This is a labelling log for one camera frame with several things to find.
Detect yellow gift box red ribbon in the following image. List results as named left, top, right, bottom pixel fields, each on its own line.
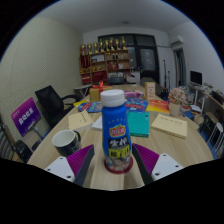
left=88, top=81, right=113, bottom=103

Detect white wall air conditioner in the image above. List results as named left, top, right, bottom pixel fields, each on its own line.
left=169, top=34, right=185, bottom=51

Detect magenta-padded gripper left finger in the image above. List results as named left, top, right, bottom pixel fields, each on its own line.
left=44, top=144, right=96, bottom=188

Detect white booklet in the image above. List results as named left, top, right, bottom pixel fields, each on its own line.
left=91, top=115, right=104, bottom=132

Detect pink package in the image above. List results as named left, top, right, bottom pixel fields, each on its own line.
left=123, top=89, right=145, bottom=100

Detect black tripod stand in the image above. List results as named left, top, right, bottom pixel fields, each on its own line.
left=162, top=59, right=171, bottom=92

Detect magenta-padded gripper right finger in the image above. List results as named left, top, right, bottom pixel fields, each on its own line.
left=131, top=143, right=185, bottom=186

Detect teal notebook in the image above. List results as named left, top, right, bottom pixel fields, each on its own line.
left=126, top=111, right=151, bottom=138

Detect blue drink bottle white cap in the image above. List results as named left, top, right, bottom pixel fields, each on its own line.
left=100, top=89, right=133, bottom=173

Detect black framed glass door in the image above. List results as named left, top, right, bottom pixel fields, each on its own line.
left=98, top=33, right=160, bottom=84

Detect black computer monitor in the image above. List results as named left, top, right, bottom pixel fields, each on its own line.
left=189, top=70, right=203, bottom=86

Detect large kraft paper book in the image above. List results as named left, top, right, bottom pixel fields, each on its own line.
left=150, top=113, right=189, bottom=140

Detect black office chair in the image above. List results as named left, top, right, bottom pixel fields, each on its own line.
left=34, top=84, right=81, bottom=128

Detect black mug white inside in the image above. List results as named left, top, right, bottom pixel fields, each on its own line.
left=51, top=129, right=82, bottom=158

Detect black slatted chair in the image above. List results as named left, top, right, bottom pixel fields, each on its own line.
left=0, top=113, right=34, bottom=164

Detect blue colourful book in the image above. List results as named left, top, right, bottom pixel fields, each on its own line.
left=77, top=101, right=104, bottom=114
left=124, top=98, right=149, bottom=113

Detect grey armchair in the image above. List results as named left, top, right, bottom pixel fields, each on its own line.
left=139, top=76, right=164, bottom=96

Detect white round stool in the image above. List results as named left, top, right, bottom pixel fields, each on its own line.
left=208, top=121, right=224, bottom=154

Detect pink flowers in white pot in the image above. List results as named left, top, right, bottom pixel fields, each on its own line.
left=167, top=87, right=187, bottom=117

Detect orange book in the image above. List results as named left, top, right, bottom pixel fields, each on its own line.
left=145, top=99, right=171, bottom=115

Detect purple sign board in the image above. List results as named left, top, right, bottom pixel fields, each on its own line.
left=10, top=97, right=42, bottom=138

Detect long cluttered wall desk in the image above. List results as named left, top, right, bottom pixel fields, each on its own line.
left=186, top=83, right=224, bottom=134

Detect standing beige box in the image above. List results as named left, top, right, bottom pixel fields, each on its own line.
left=144, top=81, right=157, bottom=101

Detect wooden shelf unit with trophies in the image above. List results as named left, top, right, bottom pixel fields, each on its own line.
left=79, top=36, right=132, bottom=86

